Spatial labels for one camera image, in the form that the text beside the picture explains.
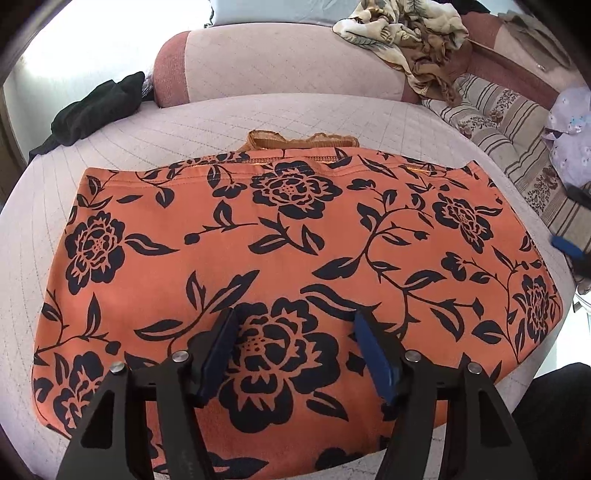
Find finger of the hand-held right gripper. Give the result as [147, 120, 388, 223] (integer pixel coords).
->
[551, 235, 591, 278]
[566, 185, 591, 209]

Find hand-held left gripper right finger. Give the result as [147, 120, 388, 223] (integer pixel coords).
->
[355, 310, 539, 480]

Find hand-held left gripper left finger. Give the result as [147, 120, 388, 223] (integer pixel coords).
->
[55, 307, 238, 480]

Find orange floral shirt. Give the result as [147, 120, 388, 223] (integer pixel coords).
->
[31, 130, 564, 480]

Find lilac printed cloth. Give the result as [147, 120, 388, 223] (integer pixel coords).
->
[541, 87, 591, 188]

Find striped floral cushion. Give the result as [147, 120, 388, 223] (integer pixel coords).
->
[422, 74, 591, 278]

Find person's dark pants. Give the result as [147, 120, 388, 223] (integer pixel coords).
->
[512, 362, 591, 480]

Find black garment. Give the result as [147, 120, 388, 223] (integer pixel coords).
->
[455, 0, 496, 14]

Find pink quilted bed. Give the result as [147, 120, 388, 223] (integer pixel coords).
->
[0, 92, 583, 480]

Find cream brown patterned blanket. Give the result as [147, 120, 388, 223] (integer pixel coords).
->
[332, 0, 472, 103]

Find black cloth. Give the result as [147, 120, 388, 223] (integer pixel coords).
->
[28, 71, 147, 158]

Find pink rolled bolster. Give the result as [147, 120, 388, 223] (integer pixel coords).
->
[154, 28, 422, 110]

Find grey pillow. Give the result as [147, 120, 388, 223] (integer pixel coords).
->
[208, 0, 362, 27]

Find wooden door frame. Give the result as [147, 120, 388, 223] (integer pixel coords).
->
[0, 74, 28, 185]

